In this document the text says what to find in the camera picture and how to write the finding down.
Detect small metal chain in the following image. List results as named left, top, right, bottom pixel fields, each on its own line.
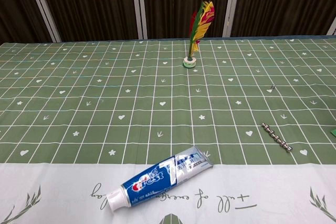
left=261, top=123, right=294, bottom=153

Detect green grid tablecloth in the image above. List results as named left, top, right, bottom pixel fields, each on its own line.
left=0, top=34, right=336, bottom=224

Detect colourful feather shuttlecock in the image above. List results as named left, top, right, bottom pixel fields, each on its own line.
left=183, top=0, right=216, bottom=68

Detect blue Crest toothpaste tube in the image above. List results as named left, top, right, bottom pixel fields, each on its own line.
left=106, top=145, right=214, bottom=213

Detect white screen frame post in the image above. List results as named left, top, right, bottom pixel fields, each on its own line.
left=326, top=20, right=336, bottom=36
left=135, top=0, right=149, bottom=39
left=24, top=0, right=62, bottom=43
left=222, top=0, right=243, bottom=38

